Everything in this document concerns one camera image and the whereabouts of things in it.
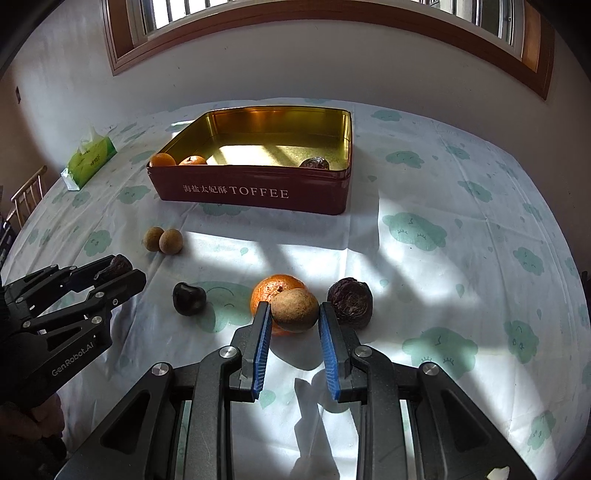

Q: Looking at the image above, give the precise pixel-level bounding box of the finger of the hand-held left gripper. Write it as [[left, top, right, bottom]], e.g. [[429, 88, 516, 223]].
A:
[[21, 270, 147, 343], [4, 256, 117, 302]]

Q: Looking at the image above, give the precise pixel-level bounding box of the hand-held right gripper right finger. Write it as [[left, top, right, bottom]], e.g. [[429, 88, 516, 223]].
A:
[[318, 302, 537, 480]]

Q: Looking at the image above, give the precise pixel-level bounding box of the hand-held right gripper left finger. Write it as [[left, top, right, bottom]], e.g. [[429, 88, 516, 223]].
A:
[[55, 302, 273, 480]]

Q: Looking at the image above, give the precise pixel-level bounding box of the dark brown date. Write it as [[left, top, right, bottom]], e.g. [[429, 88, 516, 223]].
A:
[[95, 254, 133, 280]]

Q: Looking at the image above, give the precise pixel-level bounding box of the red and gold tin box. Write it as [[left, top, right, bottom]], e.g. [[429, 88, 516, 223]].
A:
[[147, 106, 354, 216]]

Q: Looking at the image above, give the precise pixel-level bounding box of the person's left hand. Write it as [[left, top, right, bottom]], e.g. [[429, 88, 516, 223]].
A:
[[0, 399, 64, 444]]

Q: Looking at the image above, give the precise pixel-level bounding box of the small purple wrinkled passion fruit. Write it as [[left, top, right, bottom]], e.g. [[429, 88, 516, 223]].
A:
[[327, 277, 374, 329]]

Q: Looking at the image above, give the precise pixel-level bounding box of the small orange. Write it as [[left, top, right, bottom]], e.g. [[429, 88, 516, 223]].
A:
[[250, 274, 307, 337]]

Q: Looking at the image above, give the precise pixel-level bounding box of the dark round plum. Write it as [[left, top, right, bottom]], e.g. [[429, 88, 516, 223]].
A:
[[172, 282, 207, 317]]

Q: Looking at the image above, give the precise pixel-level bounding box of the wooden chair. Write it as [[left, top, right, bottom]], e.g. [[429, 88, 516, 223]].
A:
[[0, 165, 48, 247]]

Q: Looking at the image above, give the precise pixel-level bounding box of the green tissue box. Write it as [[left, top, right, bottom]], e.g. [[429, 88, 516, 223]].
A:
[[61, 127, 118, 191]]

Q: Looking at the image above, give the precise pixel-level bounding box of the white cloud print tablecloth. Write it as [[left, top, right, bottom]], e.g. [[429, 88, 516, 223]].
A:
[[0, 97, 591, 480]]

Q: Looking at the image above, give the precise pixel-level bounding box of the wooden framed window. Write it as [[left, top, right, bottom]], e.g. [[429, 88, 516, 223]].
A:
[[102, 0, 555, 100]]

